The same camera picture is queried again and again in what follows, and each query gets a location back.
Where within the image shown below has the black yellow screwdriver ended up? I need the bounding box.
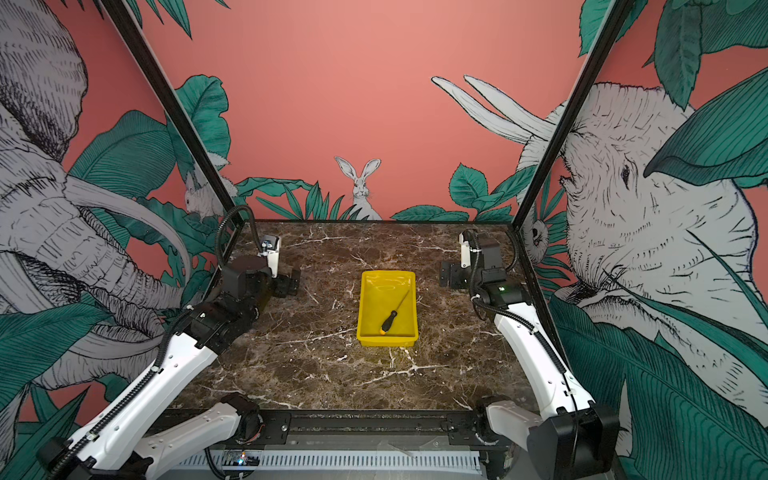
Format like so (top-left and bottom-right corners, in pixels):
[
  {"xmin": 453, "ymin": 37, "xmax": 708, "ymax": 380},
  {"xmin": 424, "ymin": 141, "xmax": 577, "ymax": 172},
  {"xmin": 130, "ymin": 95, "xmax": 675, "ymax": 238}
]
[{"xmin": 379, "ymin": 290, "xmax": 410, "ymax": 335}]

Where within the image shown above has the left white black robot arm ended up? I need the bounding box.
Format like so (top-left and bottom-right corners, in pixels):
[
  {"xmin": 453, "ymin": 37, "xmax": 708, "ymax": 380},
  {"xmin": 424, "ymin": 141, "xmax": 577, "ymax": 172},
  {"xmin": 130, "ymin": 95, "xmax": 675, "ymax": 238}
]
[{"xmin": 37, "ymin": 252, "xmax": 301, "ymax": 479}]

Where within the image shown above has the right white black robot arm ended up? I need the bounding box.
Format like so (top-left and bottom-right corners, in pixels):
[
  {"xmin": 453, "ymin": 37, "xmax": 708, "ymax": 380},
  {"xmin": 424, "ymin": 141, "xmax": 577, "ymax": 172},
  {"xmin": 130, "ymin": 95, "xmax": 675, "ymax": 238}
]
[{"xmin": 440, "ymin": 229, "xmax": 620, "ymax": 479}]

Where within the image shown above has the yellow plastic bin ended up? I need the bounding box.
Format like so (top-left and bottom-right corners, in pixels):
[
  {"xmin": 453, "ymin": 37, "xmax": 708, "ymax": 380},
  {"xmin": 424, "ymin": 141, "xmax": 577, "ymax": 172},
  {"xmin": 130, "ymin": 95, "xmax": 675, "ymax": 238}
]
[{"xmin": 356, "ymin": 270, "xmax": 419, "ymax": 348}]

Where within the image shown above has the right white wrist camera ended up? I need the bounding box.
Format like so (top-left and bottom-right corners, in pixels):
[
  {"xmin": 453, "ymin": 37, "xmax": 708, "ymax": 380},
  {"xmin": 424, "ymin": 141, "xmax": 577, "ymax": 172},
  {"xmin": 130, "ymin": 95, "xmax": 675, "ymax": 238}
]
[{"xmin": 459, "ymin": 233, "xmax": 471, "ymax": 269}]

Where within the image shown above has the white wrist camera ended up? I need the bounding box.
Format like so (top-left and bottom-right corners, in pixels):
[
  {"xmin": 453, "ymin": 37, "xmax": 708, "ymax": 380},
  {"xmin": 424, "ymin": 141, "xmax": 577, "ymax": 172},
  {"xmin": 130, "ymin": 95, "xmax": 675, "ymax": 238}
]
[
  {"xmin": 459, "ymin": 233, "xmax": 471, "ymax": 269},
  {"xmin": 260, "ymin": 235, "xmax": 281, "ymax": 278}
]

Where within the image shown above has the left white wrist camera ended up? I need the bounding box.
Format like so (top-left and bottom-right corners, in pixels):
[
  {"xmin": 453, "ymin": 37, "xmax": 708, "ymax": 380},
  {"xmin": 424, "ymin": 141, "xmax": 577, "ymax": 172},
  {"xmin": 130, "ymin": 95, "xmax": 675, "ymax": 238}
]
[{"xmin": 260, "ymin": 235, "xmax": 281, "ymax": 278}]

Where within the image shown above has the black mounting rail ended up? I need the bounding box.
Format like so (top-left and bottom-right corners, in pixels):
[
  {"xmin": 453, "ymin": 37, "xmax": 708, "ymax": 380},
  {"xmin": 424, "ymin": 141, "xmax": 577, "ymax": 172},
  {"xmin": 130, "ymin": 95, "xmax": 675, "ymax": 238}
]
[{"xmin": 143, "ymin": 409, "xmax": 604, "ymax": 448}]

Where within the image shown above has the white slotted cable duct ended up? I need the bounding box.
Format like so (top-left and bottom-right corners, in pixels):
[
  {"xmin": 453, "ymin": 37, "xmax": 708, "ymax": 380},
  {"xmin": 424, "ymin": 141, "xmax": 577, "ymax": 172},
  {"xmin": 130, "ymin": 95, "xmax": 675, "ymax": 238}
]
[{"xmin": 211, "ymin": 450, "xmax": 484, "ymax": 474}]

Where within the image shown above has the left black frame post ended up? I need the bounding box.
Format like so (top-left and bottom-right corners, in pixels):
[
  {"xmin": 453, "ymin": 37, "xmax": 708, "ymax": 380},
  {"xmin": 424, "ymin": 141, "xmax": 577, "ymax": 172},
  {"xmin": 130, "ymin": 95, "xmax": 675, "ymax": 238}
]
[{"xmin": 100, "ymin": 0, "xmax": 236, "ymax": 213}]

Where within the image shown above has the black frame post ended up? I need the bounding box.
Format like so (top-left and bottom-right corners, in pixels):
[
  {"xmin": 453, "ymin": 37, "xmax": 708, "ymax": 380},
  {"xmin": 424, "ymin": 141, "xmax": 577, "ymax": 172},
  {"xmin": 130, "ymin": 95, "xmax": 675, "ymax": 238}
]
[
  {"xmin": 100, "ymin": 0, "xmax": 236, "ymax": 213},
  {"xmin": 512, "ymin": 0, "xmax": 634, "ymax": 232}
]

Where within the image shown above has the right black frame post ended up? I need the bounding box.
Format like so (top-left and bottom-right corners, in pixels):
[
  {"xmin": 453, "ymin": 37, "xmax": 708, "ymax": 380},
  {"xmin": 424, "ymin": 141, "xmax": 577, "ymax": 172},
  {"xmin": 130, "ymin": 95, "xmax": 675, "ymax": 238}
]
[{"xmin": 512, "ymin": 0, "xmax": 634, "ymax": 232}]

